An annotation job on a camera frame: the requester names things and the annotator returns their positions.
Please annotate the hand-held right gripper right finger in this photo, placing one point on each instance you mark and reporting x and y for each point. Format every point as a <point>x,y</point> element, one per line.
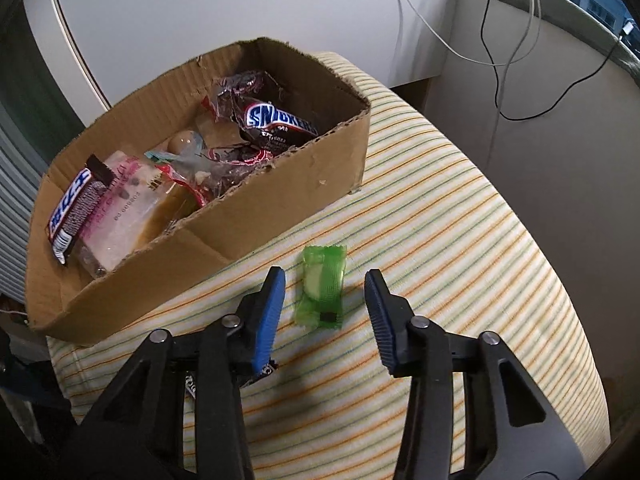
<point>380,320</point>

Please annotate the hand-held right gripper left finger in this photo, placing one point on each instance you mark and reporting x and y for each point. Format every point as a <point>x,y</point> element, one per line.
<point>267,320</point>

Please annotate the green candy packet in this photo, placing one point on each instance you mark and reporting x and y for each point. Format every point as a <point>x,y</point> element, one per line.
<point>322,285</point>

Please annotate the brown cardboard box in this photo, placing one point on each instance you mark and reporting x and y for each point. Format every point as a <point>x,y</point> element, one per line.
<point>300,180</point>

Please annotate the packaged braised egg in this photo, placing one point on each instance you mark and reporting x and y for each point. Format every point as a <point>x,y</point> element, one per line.
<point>184,142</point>

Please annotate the black white small packet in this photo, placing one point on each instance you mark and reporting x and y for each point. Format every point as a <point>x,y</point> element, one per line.
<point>270,367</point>

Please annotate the pink print bread packet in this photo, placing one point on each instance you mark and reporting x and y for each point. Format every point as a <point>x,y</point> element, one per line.
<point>120,220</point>

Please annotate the large brown chocolate bar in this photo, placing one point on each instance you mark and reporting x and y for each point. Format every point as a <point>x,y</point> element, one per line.
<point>280,120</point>

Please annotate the small brown chocolate bar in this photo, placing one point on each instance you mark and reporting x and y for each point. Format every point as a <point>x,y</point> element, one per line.
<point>75,205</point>

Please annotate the white cabinet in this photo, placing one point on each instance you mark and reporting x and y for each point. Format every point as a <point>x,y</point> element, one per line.
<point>200,10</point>

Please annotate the window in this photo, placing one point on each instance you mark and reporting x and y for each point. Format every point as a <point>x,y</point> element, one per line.
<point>600,5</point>

